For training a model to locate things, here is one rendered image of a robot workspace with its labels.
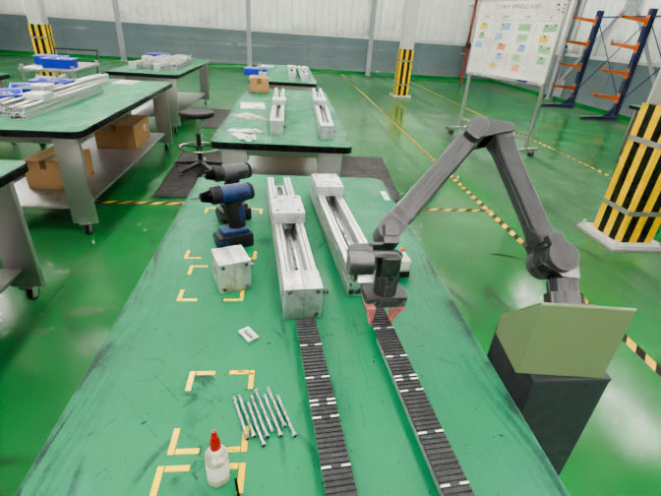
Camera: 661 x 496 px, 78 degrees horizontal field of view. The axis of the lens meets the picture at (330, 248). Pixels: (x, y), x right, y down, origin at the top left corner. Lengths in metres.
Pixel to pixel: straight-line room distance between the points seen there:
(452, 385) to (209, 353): 0.56
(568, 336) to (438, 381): 0.30
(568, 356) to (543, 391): 0.10
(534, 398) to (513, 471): 0.29
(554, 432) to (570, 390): 0.15
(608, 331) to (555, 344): 0.11
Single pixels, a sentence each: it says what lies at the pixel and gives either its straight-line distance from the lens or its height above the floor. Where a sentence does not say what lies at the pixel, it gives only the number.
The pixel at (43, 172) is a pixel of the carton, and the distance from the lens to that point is 3.83.
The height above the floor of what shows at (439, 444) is 0.81.
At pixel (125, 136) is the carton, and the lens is 4.78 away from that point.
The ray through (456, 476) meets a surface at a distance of 0.81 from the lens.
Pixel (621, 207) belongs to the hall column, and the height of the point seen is 0.32.
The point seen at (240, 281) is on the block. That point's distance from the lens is 1.20.
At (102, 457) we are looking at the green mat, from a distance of 0.89.
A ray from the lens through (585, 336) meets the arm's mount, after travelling 1.08.
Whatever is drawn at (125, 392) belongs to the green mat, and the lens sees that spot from 0.98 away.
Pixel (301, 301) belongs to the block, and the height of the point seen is 0.84.
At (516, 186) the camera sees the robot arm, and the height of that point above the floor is 1.13.
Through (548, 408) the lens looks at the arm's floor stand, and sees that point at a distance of 1.20.
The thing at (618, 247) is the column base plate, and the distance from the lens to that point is 4.08.
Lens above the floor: 1.46
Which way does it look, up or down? 28 degrees down
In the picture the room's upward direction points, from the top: 4 degrees clockwise
